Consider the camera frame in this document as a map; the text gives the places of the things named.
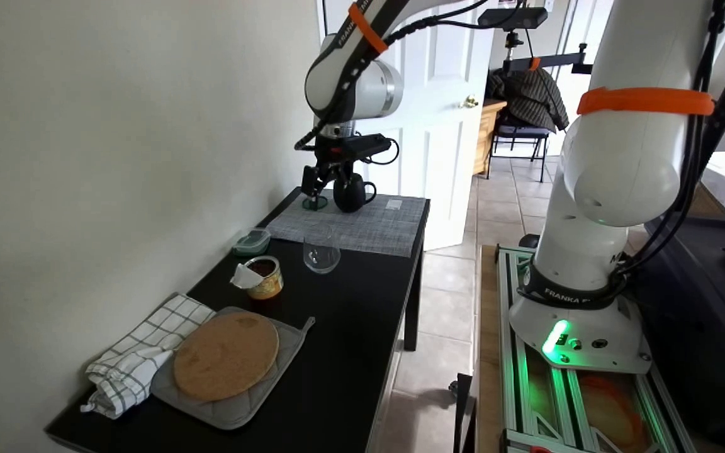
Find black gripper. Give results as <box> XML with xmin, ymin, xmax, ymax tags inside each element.
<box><xmin>292</xmin><ymin>124</ymin><xmax>396</xmax><ymax>214</ymax></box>

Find clear glass cup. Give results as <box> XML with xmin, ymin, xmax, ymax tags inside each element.
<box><xmin>301</xmin><ymin>238</ymin><xmax>344</xmax><ymax>277</ymax></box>

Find grey woven placemat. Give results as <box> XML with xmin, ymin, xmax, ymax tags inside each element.
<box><xmin>264</xmin><ymin>188</ymin><xmax>432</xmax><ymax>258</ymax></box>

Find small cup with spoon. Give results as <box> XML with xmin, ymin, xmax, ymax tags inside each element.
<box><xmin>227</xmin><ymin>255</ymin><xmax>288</xmax><ymax>305</ymax></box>

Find small container with teal lid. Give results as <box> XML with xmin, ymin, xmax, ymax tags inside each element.
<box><xmin>233</xmin><ymin>226</ymin><xmax>274</xmax><ymax>257</ymax></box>

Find white panel door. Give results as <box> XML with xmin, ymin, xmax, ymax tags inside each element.
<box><xmin>320</xmin><ymin>0</ymin><xmax>501</xmax><ymax>255</ymax></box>

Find black table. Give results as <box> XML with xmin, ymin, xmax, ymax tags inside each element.
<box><xmin>43</xmin><ymin>186</ymin><xmax>434</xmax><ymax>453</ymax></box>

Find wooden cabinet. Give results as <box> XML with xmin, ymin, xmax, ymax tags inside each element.
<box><xmin>471</xmin><ymin>97</ymin><xmax>508</xmax><ymax>182</ymax></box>

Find round wooden board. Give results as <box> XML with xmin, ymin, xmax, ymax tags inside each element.
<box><xmin>170</xmin><ymin>310</ymin><xmax>286</xmax><ymax>406</ymax></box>

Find black metal chair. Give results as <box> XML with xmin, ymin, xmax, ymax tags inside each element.
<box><xmin>490</xmin><ymin>124</ymin><xmax>555</xmax><ymax>186</ymax></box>

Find dark jacket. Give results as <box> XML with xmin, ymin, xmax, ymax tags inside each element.
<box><xmin>485</xmin><ymin>66</ymin><xmax>575</xmax><ymax>133</ymax></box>

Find grey quilted pot holder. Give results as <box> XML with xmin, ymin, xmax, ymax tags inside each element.
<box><xmin>148</xmin><ymin>305</ymin><xmax>318</xmax><ymax>433</ymax></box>

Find white checked dish towel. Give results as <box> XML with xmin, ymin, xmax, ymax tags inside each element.
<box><xmin>79</xmin><ymin>291</ymin><xmax>216</xmax><ymax>422</ymax></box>

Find black folding stand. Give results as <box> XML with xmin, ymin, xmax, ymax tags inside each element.
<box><xmin>448</xmin><ymin>370</ymin><xmax>479</xmax><ymax>453</ymax></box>

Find narrow orange strap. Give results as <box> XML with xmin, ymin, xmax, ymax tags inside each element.
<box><xmin>345</xmin><ymin>2</ymin><xmax>391</xmax><ymax>57</ymax></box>

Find black camera on stand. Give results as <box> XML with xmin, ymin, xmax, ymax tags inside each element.
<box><xmin>477</xmin><ymin>4</ymin><xmax>594</xmax><ymax>79</ymax></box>

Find aluminium mounting frame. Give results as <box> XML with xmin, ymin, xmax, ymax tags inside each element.
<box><xmin>497</xmin><ymin>242</ymin><xmax>702</xmax><ymax>453</ymax></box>

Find wide orange strap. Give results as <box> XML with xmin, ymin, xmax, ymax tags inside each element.
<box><xmin>576</xmin><ymin>85</ymin><xmax>717</xmax><ymax>121</ymax></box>

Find black cable bundle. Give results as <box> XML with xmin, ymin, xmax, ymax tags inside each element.
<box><xmin>618</xmin><ymin>0</ymin><xmax>725</xmax><ymax>284</ymax></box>

